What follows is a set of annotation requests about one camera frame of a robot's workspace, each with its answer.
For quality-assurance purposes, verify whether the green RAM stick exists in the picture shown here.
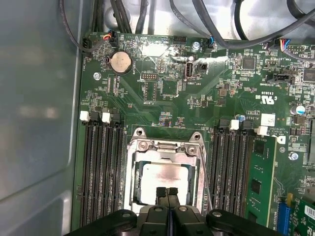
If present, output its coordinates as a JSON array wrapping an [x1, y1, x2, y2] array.
[[245, 134, 278, 228]]

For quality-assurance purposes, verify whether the green motherboard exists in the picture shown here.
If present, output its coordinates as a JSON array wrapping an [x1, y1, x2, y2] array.
[[71, 30, 315, 236]]

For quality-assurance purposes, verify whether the CPU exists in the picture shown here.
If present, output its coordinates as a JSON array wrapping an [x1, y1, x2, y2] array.
[[140, 162, 190, 205]]

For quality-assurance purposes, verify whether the black PC case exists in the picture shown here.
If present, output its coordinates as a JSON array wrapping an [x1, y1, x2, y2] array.
[[0, 0, 315, 236]]

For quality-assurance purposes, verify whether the blue expansion slot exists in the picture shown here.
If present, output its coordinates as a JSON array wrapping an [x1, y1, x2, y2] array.
[[278, 193, 293, 236]]

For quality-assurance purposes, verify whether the metal socket cover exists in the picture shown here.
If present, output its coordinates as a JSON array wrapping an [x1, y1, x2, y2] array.
[[131, 141, 202, 209]]

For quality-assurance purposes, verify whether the thick black cable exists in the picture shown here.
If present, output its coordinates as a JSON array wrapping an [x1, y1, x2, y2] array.
[[193, 0, 315, 49]]

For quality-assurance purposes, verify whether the locking lever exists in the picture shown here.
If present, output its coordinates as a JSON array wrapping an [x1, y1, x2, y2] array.
[[198, 144, 214, 211]]

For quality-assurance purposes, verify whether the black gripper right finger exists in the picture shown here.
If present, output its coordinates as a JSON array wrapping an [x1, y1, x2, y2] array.
[[168, 187, 284, 236]]

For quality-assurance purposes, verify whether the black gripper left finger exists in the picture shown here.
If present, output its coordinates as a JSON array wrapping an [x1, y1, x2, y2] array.
[[64, 187, 169, 236]]

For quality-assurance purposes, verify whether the CPU socket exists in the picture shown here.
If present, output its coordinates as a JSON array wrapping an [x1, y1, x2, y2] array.
[[124, 126, 210, 214]]

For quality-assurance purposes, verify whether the graphics card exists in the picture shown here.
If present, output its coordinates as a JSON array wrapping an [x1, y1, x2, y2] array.
[[292, 196, 315, 236]]

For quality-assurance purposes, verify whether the round coin battery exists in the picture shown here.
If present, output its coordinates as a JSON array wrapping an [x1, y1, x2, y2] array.
[[110, 50, 134, 75]]

